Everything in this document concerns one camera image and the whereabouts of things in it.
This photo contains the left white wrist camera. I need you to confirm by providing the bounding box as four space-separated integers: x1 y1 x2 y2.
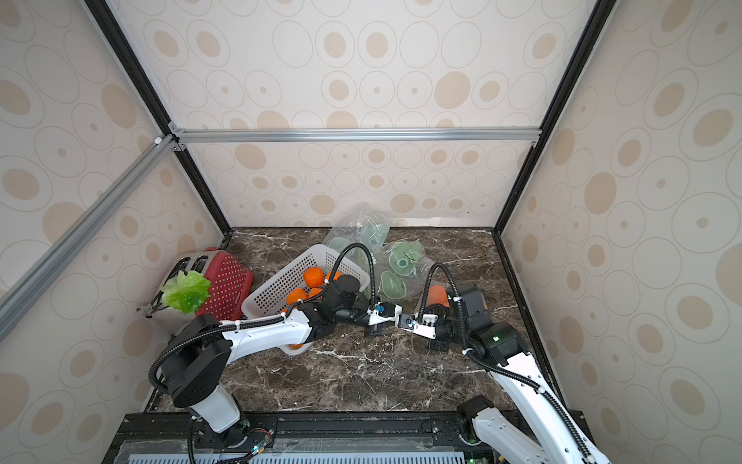
367 302 402 327

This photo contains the silver aluminium left rail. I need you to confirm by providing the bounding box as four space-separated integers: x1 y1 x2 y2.
1 135 176 338

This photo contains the white perforated plastic basket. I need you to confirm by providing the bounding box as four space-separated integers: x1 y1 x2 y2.
242 244 370 356

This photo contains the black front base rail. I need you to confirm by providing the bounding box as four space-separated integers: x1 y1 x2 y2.
100 408 604 464

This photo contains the silver aluminium back rail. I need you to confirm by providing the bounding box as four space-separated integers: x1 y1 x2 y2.
174 127 541 143

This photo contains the green toy lettuce leaf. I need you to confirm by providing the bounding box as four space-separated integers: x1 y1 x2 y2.
162 271 212 314

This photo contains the black right corner post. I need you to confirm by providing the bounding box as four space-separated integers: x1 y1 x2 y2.
492 0 618 238

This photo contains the blue-seal clear zip-top bag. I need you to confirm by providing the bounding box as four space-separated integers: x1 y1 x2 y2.
415 280 450 321

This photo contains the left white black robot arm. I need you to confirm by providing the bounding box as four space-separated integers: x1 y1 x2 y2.
148 243 402 434

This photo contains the green-seal clear zip-top bag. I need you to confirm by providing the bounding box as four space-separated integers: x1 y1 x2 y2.
377 240 434 302

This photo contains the black left corner post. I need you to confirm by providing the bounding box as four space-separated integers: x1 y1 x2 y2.
84 0 233 237

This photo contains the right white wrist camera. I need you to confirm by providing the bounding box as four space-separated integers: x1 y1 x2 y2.
397 314 437 339

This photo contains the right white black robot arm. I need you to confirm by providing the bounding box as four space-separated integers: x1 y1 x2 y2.
403 263 610 463

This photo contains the silver aluminium rail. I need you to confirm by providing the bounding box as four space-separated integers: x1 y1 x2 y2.
1 135 176 338
174 127 541 143

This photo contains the black corner post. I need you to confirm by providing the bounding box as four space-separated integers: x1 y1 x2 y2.
492 0 618 238
84 0 233 237

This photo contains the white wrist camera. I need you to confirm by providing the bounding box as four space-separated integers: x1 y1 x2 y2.
367 302 402 327
397 314 437 339

